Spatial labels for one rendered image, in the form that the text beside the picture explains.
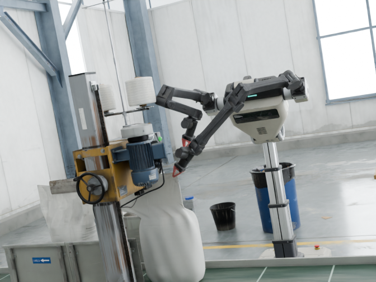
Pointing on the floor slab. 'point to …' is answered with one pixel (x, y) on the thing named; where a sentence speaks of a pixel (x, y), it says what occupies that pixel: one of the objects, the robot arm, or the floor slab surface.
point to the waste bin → (287, 172)
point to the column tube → (89, 107)
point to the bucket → (224, 215)
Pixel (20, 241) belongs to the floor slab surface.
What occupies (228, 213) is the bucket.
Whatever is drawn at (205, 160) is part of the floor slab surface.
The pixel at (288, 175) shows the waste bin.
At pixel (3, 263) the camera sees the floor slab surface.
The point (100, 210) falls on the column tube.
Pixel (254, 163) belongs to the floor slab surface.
